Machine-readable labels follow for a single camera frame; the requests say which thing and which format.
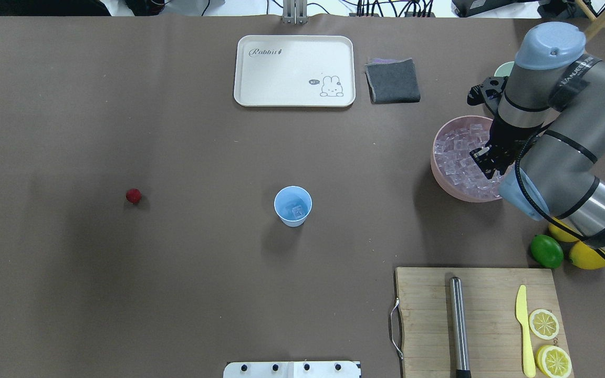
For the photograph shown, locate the grey folded cloth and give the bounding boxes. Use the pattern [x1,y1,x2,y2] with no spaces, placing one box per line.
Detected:
[364,57,422,104]

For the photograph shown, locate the lemon slice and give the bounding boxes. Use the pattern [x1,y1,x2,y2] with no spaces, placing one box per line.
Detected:
[528,309,561,340]
[536,346,573,377]

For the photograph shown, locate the yellow lemon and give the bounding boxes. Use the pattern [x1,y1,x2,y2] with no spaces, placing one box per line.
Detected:
[547,223,579,243]
[569,241,605,270]

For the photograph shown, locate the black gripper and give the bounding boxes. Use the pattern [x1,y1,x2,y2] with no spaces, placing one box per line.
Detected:
[467,76,543,180]

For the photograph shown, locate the yellow lemon upper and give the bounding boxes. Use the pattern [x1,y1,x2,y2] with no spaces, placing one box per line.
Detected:
[547,223,579,243]

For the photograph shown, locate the cream rabbit tray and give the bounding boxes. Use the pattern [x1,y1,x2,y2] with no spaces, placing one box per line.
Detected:
[233,35,356,108]

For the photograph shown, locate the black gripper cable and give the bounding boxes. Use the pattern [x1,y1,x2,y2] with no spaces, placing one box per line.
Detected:
[514,123,605,284]

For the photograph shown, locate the ice cube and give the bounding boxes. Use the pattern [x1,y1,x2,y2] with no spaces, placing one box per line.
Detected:
[291,204,308,220]

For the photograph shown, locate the yellow plastic knife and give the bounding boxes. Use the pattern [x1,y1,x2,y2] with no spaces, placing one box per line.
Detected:
[515,285,536,377]

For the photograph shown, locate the pink bowl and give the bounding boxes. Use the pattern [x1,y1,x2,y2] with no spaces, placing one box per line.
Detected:
[430,115,508,203]

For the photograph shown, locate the green lime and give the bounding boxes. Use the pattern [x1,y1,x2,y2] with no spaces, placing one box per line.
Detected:
[529,234,564,269]

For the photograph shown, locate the wooden cutting board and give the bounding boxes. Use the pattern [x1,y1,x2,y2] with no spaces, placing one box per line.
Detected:
[394,267,564,377]

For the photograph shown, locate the clear ice cubes pile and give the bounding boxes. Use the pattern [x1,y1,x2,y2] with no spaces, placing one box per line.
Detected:
[434,121,505,195]

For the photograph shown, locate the steel muddler black tip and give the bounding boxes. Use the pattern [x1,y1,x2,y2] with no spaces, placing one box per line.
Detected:
[450,277,472,377]

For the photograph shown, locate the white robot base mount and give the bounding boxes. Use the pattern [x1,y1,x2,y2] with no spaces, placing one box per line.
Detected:
[223,361,362,377]

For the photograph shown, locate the lemon slice upper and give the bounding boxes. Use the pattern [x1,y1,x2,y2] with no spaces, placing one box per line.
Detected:
[536,346,573,377]

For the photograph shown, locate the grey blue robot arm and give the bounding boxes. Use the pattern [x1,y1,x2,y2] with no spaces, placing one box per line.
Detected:
[467,22,605,252]

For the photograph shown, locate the lemon slice lower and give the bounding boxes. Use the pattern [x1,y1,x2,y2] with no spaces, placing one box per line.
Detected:
[528,309,561,340]

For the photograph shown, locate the red strawberry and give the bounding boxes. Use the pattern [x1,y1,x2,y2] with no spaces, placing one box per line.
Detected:
[125,187,142,204]

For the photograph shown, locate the light green bowl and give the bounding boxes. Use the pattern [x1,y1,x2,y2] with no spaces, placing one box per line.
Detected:
[494,61,515,77]

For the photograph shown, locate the light blue cup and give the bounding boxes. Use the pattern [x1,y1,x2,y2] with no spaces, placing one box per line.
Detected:
[274,186,313,227]

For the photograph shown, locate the yellow lemon lower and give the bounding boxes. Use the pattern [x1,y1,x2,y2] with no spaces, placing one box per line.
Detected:
[569,241,605,270]

